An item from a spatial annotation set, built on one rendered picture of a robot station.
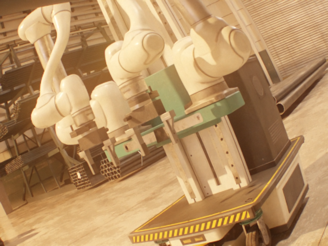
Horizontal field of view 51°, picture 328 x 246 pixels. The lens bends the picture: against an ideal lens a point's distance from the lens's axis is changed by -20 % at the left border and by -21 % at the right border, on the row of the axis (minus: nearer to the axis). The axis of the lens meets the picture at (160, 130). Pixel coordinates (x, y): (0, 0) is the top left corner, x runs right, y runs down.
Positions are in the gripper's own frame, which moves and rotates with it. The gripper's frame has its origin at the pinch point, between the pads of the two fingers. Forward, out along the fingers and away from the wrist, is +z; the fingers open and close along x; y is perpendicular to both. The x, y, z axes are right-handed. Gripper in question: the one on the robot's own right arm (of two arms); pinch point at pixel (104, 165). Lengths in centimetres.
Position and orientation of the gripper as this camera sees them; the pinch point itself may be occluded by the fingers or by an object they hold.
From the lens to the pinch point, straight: 161.5
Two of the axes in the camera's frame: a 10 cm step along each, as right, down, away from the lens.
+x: -7.4, 3.1, 6.0
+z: 4.1, 9.1, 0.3
